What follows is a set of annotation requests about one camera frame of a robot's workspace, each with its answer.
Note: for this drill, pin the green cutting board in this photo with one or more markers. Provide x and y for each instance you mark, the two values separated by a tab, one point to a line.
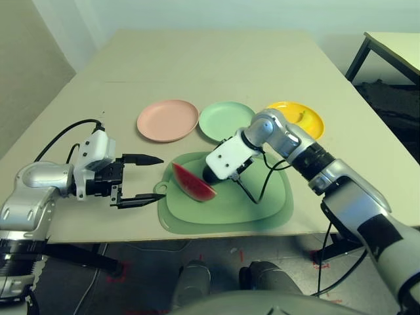
229	210

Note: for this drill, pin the grey robot right leg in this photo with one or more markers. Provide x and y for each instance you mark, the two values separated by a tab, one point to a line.
269	277

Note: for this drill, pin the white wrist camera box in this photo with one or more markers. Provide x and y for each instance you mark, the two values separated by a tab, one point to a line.
229	157
95	147

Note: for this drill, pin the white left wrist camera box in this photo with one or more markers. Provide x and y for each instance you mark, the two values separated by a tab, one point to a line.
95	147

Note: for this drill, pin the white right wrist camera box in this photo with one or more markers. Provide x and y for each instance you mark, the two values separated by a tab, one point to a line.
229	157

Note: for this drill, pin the dark green avocado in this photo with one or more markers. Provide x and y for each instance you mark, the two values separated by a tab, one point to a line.
208	177

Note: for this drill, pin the beige side table black frame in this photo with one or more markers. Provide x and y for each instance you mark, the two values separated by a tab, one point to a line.
393	49

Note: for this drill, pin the grey robot leg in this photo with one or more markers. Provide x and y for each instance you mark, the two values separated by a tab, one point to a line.
192	282
269	277

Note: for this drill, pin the pink round plate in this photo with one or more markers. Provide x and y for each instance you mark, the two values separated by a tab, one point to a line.
167	120

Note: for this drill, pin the small white floor scrap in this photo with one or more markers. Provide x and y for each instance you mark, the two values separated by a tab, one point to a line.
233	250

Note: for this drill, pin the black floor mat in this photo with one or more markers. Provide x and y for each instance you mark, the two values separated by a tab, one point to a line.
387	101

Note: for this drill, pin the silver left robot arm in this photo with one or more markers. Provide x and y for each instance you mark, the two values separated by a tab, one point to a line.
29	183

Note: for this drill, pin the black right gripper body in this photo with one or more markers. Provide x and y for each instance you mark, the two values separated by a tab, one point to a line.
244	165

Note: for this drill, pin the grey robot left leg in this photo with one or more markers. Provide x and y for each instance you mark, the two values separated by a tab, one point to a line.
192	282

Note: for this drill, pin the red watermelon slice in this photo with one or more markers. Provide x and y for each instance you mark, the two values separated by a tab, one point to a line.
192	183

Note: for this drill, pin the yellow banana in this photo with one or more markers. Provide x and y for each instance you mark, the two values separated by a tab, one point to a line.
306	118

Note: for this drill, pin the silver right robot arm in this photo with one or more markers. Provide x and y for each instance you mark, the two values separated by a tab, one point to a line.
348	197

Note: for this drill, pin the red floor tape corner mark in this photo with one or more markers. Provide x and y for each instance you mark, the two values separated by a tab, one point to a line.
320	262
118	274

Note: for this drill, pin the yellow round plate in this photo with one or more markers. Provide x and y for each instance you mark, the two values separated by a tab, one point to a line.
279	110

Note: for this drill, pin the green round plate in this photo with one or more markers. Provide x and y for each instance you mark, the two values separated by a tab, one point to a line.
220	118

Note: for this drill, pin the grey robot torso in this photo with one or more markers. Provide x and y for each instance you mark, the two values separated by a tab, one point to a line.
279	305

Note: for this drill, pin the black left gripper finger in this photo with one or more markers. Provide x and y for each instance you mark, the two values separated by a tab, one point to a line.
141	159
138	200

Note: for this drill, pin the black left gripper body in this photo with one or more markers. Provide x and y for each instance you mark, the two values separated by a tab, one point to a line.
105	178

